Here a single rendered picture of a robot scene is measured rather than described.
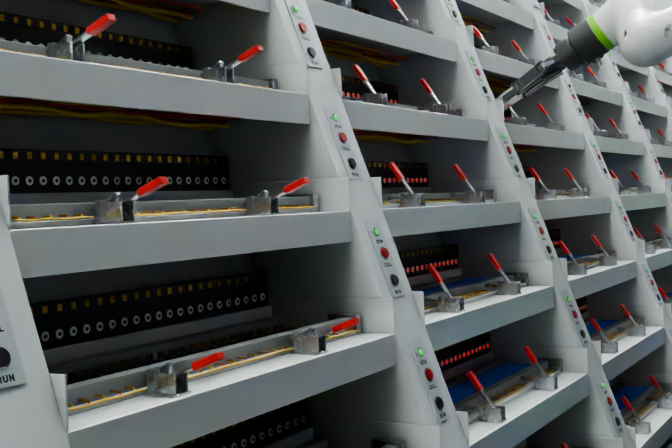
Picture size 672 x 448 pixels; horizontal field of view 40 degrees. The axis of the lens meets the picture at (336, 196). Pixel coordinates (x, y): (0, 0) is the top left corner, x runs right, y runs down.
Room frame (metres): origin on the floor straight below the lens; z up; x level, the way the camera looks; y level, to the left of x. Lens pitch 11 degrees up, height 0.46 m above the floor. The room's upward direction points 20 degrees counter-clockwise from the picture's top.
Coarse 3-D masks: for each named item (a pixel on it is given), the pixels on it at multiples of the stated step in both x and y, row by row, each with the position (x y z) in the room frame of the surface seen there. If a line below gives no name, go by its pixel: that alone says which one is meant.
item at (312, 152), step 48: (192, 48) 1.42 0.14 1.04; (240, 48) 1.37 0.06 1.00; (288, 48) 1.33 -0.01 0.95; (336, 96) 1.40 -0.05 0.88; (240, 144) 1.40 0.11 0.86; (288, 144) 1.36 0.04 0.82; (336, 144) 1.35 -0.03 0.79; (240, 192) 1.42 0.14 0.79; (288, 288) 1.40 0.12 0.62; (336, 288) 1.36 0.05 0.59; (384, 288) 1.34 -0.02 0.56; (384, 384) 1.35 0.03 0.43
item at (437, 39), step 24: (312, 0) 1.44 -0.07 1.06; (336, 0) 1.55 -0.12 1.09; (336, 24) 1.50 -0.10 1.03; (360, 24) 1.57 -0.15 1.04; (384, 24) 1.65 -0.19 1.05; (408, 24) 1.78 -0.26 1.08; (432, 24) 1.95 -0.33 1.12; (336, 48) 1.73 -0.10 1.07; (360, 48) 1.80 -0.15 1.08; (384, 48) 1.90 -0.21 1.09; (408, 48) 1.74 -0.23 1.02; (432, 48) 1.83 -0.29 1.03; (456, 48) 1.94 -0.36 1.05
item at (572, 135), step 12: (540, 120) 2.59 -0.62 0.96; (552, 120) 2.57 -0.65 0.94; (564, 120) 2.56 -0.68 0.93; (576, 120) 2.54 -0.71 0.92; (516, 132) 2.09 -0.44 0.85; (528, 132) 2.16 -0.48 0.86; (540, 132) 2.23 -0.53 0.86; (552, 132) 2.31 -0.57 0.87; (564, 132) 2.39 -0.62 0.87; (576, 132) 2.55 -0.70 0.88; (516, 144) 2.48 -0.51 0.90; (528, 144) 2.16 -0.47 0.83; (540, 144) 2.23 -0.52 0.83; (552, 144) 2.31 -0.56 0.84; (564, 144) 2.39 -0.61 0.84; (576, 144) 2.49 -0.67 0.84
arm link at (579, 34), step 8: (584, 24) 2.02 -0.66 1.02; (568, 32) 2.04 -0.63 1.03; (576, 32) 2.02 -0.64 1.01; (584, 32) 2.01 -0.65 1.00; (592, 32) 2.00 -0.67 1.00; (568, 40) 2.06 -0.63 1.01; (576, 40) 2.02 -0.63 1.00; (584, 40) 2.01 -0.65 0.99; (592, 40) 2.01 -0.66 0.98; (576, 48) 2.03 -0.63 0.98; (584, 48) 2.02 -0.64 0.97; (592, 48) 2.02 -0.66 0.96; (600, 48) 2.02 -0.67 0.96; (584, 56) 2.03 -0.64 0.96; (592, 56) 2.04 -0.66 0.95; (600, 56) 2.05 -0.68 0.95; (600, 64) 2.05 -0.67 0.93
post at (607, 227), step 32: (480, 32) 2.63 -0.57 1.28; (512, 32) 2.58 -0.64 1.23; (544, 96) 2.57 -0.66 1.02; (576, 96) 2.62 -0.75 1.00; (544, 160) 2.61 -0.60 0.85; (576, 160) 2.57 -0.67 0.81; (576, 224) 2.60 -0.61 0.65; (608, 224) 2.56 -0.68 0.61; (640, 256) 2.59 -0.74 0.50; (608, 288) 2.59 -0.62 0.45; (640, 288) 2.55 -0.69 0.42
